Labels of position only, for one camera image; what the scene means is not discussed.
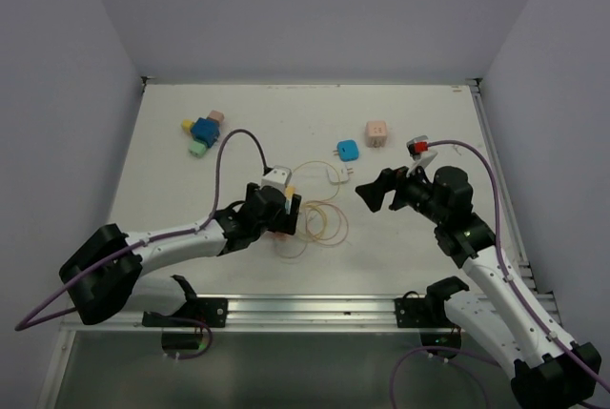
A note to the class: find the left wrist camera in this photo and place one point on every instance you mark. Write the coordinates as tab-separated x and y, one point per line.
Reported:
278	177

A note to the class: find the white plug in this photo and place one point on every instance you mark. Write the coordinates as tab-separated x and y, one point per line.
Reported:
338	174

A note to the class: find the green plug on blue cube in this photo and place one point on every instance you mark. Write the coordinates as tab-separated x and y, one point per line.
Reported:
197	149

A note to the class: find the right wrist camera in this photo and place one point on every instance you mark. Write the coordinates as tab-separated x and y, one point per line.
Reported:
420	152

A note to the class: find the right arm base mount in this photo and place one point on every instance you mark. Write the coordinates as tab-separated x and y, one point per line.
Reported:
412	311

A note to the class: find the yellow plug on blue cube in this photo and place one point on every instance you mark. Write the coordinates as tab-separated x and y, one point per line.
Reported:
187	125

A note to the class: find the yellow plug with cable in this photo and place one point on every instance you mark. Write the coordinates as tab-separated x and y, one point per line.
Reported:
289	193

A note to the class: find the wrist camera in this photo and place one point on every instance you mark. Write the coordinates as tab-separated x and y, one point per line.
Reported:
420	152
278	177

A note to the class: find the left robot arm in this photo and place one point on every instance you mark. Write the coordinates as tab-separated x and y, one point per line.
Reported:
103	272

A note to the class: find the aluminium right rail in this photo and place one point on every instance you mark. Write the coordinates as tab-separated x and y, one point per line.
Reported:
508	213

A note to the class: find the pink cube socket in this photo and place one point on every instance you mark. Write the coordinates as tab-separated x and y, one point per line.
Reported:
376	133

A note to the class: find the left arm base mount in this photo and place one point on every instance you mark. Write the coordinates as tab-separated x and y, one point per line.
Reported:
191	309

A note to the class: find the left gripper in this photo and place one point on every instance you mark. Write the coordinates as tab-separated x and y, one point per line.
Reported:
290	219

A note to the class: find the dark blue cube socket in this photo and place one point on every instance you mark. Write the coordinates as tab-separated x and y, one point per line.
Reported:
205	131

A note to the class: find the aluminium front rail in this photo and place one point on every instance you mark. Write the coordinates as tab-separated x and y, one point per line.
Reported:
273	314

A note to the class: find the light blue plug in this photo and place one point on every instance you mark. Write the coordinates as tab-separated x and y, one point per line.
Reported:
347	150

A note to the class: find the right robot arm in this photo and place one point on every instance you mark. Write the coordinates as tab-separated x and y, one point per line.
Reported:
546	367

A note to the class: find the aluminium rail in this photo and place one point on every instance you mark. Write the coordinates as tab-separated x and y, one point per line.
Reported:
508	213
273	314

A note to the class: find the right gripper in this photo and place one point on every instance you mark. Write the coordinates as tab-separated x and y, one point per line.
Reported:
388	180

